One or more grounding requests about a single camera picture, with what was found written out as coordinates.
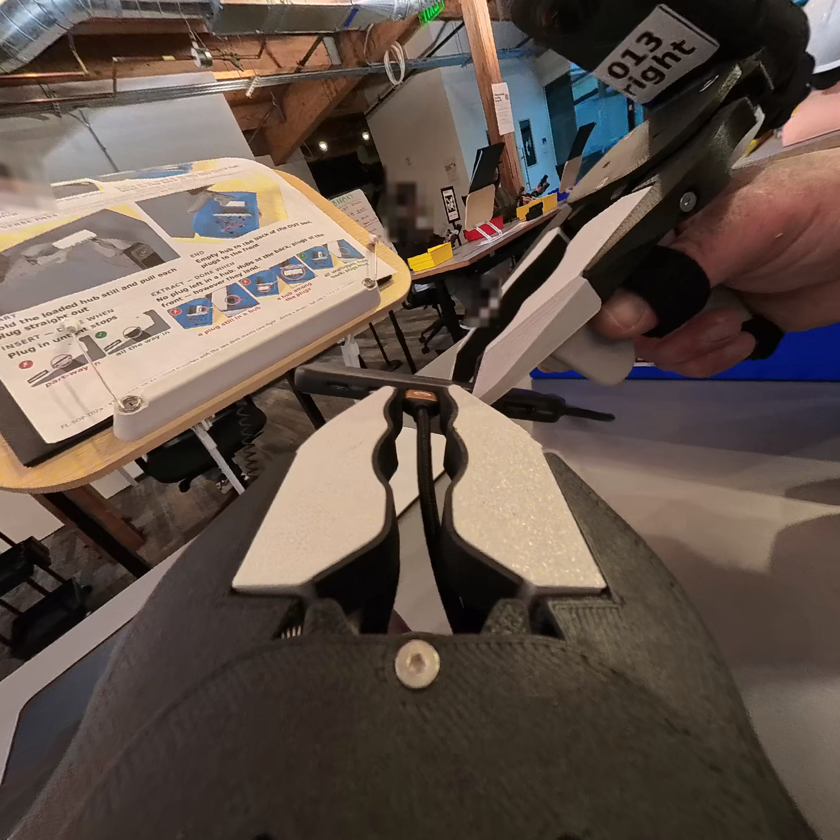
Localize black coiled cord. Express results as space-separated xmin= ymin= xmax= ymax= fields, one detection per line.
xmin=235 ymin=399 xmax=265 ymax=485

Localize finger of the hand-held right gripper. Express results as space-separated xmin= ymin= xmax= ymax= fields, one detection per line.
xmin=499 ymin=226 xmax=573 ymax=311
xmin=471 ymin=185 xmax=658 ymax=404

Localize brown wooden stool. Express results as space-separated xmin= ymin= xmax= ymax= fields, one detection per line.
xmin=33 ymin=486 xmax=148 ymax=575

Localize black wire cart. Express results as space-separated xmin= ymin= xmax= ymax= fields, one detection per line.
xmin=0 ymin=537 xmax=89 ymax=660

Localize blue plastic bin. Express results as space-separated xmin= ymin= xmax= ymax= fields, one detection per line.
xmin=530 ymin=322 xmax=840 ymax=383

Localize person's right hand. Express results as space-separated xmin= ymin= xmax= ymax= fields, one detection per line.
xmin=592 ymin=147 xmax=840 ymax=379

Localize printed instruction sheet pad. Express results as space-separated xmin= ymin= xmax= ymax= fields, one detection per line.
xmin=0 ymin=157 xmax=383 ymax=444

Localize tan board on stand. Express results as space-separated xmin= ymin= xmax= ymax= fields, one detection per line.
xmin=462 ymin=143 xmax=508 ymax=232
xmin=558 ymin=121 xmax=597 ymax=193

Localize wooden post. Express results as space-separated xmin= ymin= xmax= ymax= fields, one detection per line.
xmin=459 ymin=0 xmax=526 ymax=198

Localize black office chair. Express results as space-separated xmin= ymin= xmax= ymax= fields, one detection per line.
xmin=400 ymin=283 xmax=460 ymax=357
xmin=143 ymin=394 xmax=266 ymax=493

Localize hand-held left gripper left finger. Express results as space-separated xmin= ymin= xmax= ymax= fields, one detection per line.
xmin=233 ymin=387 xmax=403 ymax=631

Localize pink object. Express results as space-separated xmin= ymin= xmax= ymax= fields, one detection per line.
xmin=781 ymin=88 xmax=840 ymax=151

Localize black usb hub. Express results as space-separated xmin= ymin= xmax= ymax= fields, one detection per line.
xmin=294 ymin=364 xmax=565 ymax=422

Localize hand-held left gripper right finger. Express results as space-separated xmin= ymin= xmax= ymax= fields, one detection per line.
xmin=438 ymin=384 xmax=608 ymax=631

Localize black usb cable orange plugs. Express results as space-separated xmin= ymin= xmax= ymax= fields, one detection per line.
xmin=402 ymin=387 xmax=460 ymax=634

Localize white book stand wooden board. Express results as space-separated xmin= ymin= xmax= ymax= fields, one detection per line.
xmin=0 ymin=157 xmax=413 ymax=496

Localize silver ventilation duct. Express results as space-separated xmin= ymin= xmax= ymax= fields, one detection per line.
xmin=0 ymin=0 xmax=221 ymax=74

